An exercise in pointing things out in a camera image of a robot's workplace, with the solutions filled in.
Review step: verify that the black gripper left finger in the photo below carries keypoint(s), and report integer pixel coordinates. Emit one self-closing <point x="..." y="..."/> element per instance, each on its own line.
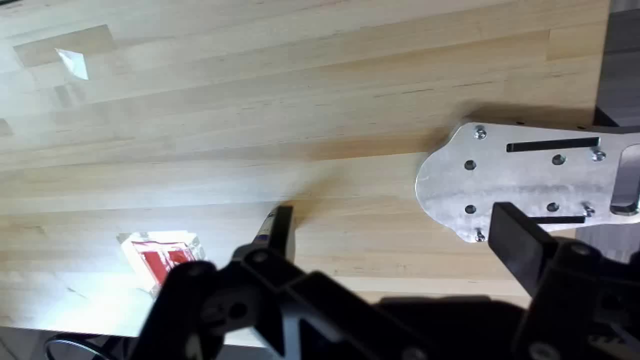
<point x="266" y="287"/>

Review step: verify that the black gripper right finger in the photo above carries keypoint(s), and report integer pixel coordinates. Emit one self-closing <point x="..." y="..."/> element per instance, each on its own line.
<point x="533" y="252"/>

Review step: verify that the red and white flat packet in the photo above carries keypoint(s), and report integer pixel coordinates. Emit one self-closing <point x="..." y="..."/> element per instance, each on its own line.
<point x="160" y="256"/>

